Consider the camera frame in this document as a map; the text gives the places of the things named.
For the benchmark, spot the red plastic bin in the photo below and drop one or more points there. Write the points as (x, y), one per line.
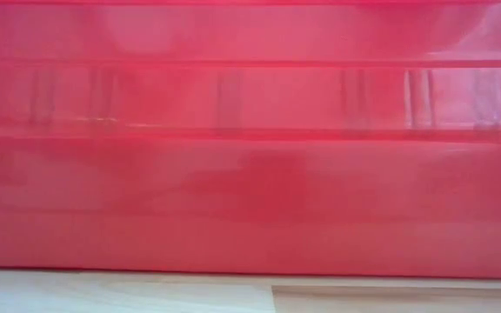
(250, 152)

